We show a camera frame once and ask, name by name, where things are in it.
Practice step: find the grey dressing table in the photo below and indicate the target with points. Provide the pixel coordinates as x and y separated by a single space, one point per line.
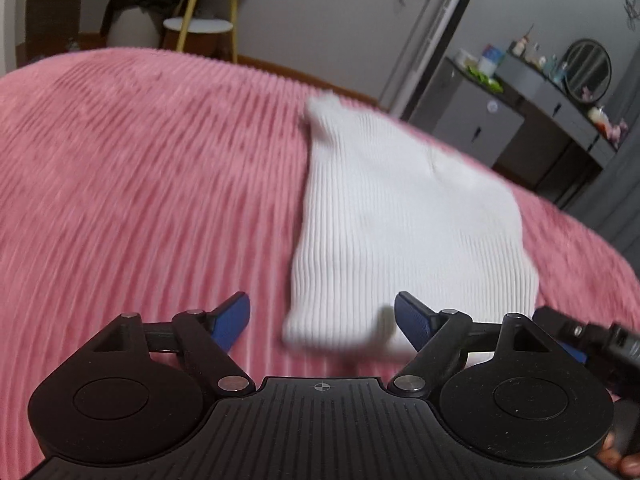
560 105

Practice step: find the white tower fan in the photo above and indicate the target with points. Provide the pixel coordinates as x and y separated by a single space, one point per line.
427 45

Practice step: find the white round yellow-legged side table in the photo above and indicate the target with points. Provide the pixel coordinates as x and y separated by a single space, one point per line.
197 24

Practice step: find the brown basket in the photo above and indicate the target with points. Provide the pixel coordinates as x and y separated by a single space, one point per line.
172 40

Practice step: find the red-capped cosmetic bottle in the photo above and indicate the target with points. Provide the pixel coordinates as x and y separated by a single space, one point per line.
521 45

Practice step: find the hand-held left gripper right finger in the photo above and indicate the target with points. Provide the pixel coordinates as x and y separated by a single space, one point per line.
414 321

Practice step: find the white ribbed knit sweater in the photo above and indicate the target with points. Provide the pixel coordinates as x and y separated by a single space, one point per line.
400 220

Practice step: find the pink flower ornament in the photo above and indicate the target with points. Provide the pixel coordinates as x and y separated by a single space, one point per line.
616 130

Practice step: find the person's right hand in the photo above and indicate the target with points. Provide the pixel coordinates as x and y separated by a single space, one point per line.
616 456

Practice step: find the green packets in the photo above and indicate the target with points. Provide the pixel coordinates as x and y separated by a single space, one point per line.
487 81

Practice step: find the grey storage cabinet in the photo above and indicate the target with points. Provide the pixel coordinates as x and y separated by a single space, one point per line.
475 120

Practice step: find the dark wooden door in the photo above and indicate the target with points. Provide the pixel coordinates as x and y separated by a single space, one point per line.
52 5

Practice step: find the round black-framed vanity mirror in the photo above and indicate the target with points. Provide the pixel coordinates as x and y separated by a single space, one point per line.
589 72

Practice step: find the teal bottle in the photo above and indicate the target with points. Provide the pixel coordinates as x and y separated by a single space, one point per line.
561 71

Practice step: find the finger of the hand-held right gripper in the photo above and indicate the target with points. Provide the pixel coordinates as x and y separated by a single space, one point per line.
560 332

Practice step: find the pink ribbed fleece blanket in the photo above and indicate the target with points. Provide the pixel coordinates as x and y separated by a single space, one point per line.
125 185

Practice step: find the beige round pouf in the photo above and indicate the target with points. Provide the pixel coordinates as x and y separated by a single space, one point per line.
131 31

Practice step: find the blue and white container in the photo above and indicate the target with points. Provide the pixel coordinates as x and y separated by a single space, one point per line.
490 62

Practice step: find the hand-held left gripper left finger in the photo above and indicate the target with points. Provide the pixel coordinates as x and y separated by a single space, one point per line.
231 321

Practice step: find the white jar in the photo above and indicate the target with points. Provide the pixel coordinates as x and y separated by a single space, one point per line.
465 57

